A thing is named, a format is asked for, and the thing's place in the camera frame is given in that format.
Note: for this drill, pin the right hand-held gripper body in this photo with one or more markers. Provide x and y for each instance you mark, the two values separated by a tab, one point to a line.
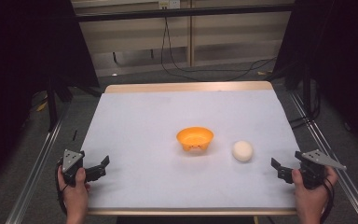
313	172

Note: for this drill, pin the wooden table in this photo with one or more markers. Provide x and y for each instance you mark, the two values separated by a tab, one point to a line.
186	87

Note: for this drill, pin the beige wooden cabinet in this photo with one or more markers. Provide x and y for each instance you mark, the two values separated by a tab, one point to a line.
230	37

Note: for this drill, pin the orange plastic bowl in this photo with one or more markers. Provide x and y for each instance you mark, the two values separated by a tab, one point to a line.
195	138

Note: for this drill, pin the aluminium floor rail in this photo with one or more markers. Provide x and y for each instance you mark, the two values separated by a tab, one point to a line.
338	155
34	174

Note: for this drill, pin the white table mat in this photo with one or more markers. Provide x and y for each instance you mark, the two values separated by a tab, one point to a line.
143	149

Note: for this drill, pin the black metal stand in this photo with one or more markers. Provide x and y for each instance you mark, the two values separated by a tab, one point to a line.
52	109
306	93

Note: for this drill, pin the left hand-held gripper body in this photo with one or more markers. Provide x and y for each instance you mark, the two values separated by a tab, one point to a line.
72	161

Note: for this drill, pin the person's right hand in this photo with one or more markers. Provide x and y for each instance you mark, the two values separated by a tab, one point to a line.
310	199

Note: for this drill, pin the yellow floor tape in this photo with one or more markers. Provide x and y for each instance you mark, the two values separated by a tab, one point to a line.
264	73
42	106

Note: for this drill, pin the white round bun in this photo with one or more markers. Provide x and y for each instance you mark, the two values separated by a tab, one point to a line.
242	151

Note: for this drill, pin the black horizontal bar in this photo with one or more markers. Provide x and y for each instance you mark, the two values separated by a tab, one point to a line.
183	12

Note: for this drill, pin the black curtain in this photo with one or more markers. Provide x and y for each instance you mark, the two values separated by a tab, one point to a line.
28	62
338	56

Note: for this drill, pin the white wall socket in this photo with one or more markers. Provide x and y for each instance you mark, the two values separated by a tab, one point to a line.
169	4

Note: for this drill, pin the person's left hand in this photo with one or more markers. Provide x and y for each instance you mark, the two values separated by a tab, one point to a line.
76	197

